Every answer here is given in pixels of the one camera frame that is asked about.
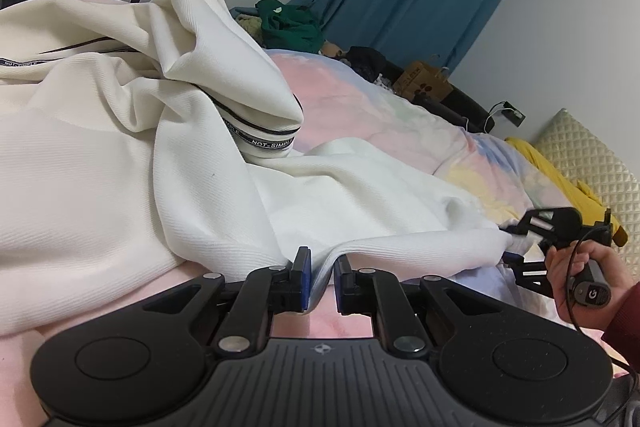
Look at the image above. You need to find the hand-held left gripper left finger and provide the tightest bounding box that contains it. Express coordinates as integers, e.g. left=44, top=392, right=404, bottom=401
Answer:
left=143, top=247, right=313, bottom=355

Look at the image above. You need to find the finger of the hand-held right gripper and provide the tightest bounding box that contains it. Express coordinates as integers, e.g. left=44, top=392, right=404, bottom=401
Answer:
left=501, top=208, right=558, bottom=253
left=501, top=251, right=556, bottom=299

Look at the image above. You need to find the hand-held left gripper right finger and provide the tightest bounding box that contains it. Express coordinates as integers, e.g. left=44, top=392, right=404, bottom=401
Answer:
left=332, top=254, right=500, bottom=355

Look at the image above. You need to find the white knit garment striped trim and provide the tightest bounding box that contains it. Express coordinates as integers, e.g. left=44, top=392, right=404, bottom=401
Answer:
left=0, top=0, right=522, bottom=339

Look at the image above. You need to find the person's right forearm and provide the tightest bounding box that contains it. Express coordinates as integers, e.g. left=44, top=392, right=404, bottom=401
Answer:
left=599, top=279, right=640, bottom=363

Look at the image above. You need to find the black clothes pile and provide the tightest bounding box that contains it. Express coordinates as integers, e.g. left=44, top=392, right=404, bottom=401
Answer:
left=345, top=46, right=407, bottom=81

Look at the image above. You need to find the person's right hand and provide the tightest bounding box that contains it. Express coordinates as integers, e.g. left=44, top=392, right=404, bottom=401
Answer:
left=544, top=238, right=636, bottom=334

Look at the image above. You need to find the yellow cloth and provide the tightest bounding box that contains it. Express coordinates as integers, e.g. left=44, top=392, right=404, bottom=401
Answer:
left=505, top=137, right=629, bottom=249

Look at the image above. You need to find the cream quilted headboard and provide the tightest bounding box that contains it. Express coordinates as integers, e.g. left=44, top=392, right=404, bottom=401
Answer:
left=532, top=108, right=640, bottom=269

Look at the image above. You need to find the cardboard box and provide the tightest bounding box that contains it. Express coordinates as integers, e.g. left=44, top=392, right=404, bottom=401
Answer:
left=392, top=58, right=455, bottom=104

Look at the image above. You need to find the pastel blanket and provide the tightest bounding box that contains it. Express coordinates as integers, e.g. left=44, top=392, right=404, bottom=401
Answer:
left=0, top=0, right=632, bottom=427

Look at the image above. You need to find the green garment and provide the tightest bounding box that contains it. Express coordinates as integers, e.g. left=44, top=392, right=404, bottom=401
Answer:
left=255, top=0, right=326, bottom=54

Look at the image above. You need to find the pale yellow garment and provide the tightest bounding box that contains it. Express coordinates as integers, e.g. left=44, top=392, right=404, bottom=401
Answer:
left=231, top=7, right=264, bottom=40

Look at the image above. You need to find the black wall socket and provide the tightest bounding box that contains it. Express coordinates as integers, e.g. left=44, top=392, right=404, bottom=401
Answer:
left=501, top=102, right=527, bottom=128

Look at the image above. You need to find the white charger cable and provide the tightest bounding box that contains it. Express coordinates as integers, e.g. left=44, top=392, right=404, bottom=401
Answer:
left=462, top=102, right=509, bottom=134

